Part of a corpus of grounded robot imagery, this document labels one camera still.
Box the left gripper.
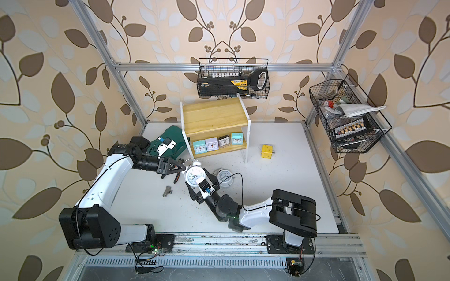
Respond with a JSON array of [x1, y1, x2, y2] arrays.
[[136, 156, 188, 178]]

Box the white twin-bell clock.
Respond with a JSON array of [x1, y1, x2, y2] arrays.
[[214, 168, 234, 188], [184, 160, 206, 188]]

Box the mint square alarm clock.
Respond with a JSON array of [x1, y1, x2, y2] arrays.
[[193, 140, 207, 155]]

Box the lilac square alarm clock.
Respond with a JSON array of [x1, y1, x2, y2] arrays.
[[205, 137, 220, 152]]

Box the clear square alarm clock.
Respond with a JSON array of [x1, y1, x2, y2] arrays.
[[218, 135, 230, 149]]

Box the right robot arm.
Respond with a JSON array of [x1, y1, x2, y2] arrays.
[[184, 166, 321, 247]]

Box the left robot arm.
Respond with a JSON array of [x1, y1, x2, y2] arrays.
[[59, 137, 186, 250]]

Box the wooden two-tier shelf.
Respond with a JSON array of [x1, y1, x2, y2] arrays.
[[180, 96, 251, 163]]

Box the orange black pliers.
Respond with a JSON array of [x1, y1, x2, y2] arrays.
[[173, 170, 184, 184]]

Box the small grey metal clip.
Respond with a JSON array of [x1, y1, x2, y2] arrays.
[[162, 186, 173, 197]]

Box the green plastic tool case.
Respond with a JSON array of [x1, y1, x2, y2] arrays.
[[146, 125, 187, 160]]

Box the yellow cube box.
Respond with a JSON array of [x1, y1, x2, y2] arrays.
[[261, 145, 274, 159]]

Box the black yellow tool box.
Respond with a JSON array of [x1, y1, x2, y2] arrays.
[[197, 68, 270, 98]]

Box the white papers in basket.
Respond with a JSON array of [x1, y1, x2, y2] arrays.
[[337, 104, 386, 118]]

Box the socket set tray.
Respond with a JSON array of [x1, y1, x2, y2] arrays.
[[332, 118, 373, 140]]

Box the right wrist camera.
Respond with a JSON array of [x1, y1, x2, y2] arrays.
[[196, 177, 216, 199]]

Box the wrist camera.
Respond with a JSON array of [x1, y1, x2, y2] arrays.
[[157, 137, 177, 156], [196, 177, 216, 199]]

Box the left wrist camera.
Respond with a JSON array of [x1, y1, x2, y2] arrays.
[[157, 137, 177, 156]]

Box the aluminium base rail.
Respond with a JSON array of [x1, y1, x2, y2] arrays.
[[105, 231, 367, 259]]

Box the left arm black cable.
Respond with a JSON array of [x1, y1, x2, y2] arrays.
[[74, 153, 166, 257]]

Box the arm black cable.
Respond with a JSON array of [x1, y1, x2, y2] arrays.
[[214, 171, 321, 275], [74, 153, 166, 257]]

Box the black wire basket back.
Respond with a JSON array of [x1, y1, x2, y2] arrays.
[[196, 56, 270, 99]]

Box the black wire basket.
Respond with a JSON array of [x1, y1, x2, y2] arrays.
[[309, 74, 392, 153], [196, 56, 270, 99]]

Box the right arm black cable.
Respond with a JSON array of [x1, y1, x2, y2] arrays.
[[214, 171, 321, 275]]

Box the black wire basket right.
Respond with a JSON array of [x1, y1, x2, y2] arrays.
[[309, 74, 392, 153]]

